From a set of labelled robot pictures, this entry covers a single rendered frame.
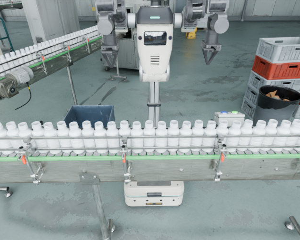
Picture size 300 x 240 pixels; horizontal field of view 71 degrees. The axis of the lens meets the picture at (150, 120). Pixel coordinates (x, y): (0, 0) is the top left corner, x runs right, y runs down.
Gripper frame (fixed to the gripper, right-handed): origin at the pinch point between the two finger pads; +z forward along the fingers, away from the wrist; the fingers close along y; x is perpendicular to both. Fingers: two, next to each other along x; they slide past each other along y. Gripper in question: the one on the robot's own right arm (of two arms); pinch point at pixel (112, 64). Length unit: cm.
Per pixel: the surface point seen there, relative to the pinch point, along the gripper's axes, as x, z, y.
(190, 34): 191, 118, -728
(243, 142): 63, 35, 17
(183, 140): 33.0, 32.4, 17.4
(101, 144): -6.3, 33.7, 17.1
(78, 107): -35, 46, -43
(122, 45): -31, 74, -367
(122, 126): 4.2, 25.1, 15.4
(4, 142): -53, 32, 16
